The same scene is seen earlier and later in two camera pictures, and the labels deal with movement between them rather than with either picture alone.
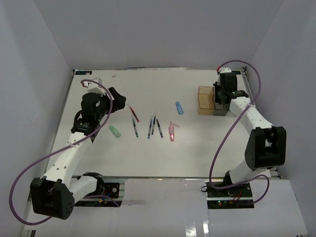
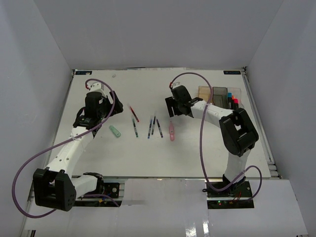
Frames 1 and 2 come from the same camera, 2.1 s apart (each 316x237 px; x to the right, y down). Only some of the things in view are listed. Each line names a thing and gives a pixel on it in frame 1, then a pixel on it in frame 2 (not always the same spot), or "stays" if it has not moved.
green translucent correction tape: (115, 131) stays
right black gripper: (217, 87) -> (171, 102)
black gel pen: (153, 127) stays
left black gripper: (119, 102) stays
